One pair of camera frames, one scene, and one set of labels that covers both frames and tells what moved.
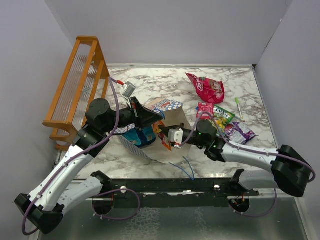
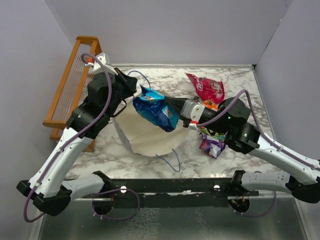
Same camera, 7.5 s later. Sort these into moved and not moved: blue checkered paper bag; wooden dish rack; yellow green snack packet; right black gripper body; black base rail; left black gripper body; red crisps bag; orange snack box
Moved: blue checkered paper bag; orange snack box; yellow green snack packet; left black gripper body; right black gripper body
Not moved: black base rail; red crisps bag; wooden dish rack
